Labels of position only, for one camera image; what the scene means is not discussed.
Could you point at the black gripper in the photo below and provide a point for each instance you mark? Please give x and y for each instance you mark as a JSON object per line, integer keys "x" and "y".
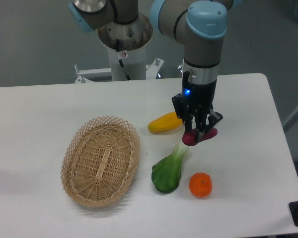
{"x": 195, "y": 105}

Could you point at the purple-red sweet potato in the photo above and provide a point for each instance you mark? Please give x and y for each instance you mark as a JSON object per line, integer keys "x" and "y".
{"x": 193, "y": 137}

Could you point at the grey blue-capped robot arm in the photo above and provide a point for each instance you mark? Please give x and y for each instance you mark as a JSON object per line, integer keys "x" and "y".
{"x": 198, "y": 25}

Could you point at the oval wicker basket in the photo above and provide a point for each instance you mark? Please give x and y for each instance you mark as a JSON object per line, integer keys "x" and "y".
{"x": 101, "y": 162}

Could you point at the yellow mango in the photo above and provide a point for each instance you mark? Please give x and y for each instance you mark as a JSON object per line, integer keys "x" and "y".
{"x": 165, "y": 123}

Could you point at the orange tangerine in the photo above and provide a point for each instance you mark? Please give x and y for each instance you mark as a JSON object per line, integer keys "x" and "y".
{"x": 200, "y": 185}

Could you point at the green bok choy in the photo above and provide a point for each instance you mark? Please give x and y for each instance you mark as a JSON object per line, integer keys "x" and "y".
{"x": 166, "y": 174}

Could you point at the white frame at right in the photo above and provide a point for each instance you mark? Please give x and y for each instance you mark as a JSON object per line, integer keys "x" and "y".
{"x": 290, "y": 120}

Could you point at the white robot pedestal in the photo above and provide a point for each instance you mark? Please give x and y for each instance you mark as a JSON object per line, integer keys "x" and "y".
{"x": 126, "y": 43}

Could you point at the white metal base frame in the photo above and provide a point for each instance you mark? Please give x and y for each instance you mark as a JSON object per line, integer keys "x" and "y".
{"x": 156, "y": 70}

